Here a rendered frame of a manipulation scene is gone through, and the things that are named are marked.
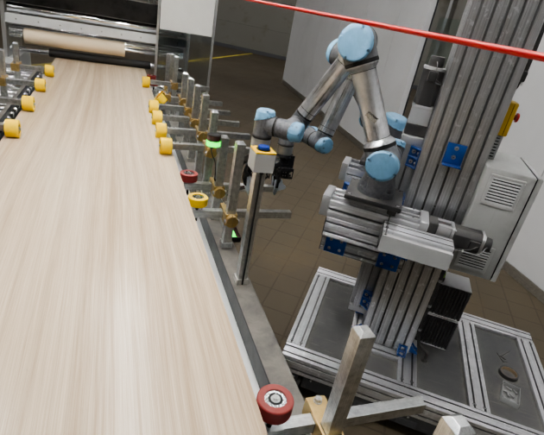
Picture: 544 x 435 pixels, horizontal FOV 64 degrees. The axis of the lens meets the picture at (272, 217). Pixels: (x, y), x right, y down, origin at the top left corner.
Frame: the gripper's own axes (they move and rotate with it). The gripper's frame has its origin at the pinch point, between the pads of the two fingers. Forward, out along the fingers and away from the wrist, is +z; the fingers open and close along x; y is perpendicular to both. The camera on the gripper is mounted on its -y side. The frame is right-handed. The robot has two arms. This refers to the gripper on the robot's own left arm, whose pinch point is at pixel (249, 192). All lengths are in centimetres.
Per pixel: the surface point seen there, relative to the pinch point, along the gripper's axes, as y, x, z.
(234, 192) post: 3.1, -9.9, -2.6
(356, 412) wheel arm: 95, -34, 11
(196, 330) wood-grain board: 61, -59, 3
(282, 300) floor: -23, 60, 93
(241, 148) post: 3.2, -9.7, -20.5
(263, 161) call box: 29.1, -19.7, -25.9
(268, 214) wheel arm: 5.3, 8.5, 9.3
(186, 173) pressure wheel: -29.9, -12.7, 2.7
